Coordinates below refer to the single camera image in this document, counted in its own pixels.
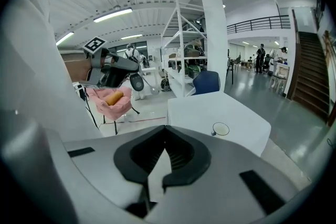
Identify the blue chair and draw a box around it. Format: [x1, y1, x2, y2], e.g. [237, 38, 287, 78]
[192, 70, 221, 97]

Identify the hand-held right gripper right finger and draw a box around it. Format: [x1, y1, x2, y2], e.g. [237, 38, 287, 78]
[146, 125, 313, 224]

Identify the green and black bag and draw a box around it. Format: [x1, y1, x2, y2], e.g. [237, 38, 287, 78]
[183, 63, 208, 79]

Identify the white cup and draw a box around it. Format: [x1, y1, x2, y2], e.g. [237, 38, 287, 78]
[211, 122, 230, 137]

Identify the table with white tablecloth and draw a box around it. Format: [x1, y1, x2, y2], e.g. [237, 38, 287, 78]
[166, 91, 272, 158]

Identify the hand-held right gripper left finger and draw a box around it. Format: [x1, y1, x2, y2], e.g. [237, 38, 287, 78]
[44, 124, 166, 224]

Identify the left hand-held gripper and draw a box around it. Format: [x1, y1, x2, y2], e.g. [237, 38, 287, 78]
[78, 37, 144, 92]

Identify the pink cushioned chair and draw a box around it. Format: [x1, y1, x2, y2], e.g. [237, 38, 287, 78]
[86, 86, 141, 135]

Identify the orange cylinder pillow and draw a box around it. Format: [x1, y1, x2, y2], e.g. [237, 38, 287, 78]
[105, 91, 124, 106]

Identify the dark staircase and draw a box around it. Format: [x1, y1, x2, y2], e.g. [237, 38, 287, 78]
[287, 7, 332, 124]

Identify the person's white shirt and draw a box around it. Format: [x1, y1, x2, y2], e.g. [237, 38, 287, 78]
[0, 0, 103, 140]

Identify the long ceiling light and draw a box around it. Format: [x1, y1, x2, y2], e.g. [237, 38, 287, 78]
[92, 7, 133, 23]
[55, 31, 75, 47]

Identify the black balcony railing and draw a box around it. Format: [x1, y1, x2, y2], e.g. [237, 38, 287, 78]
[226, 15, 291, 35]

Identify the white metal shelving rack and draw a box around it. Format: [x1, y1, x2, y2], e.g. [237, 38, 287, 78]
[160, 0, 208, 98]

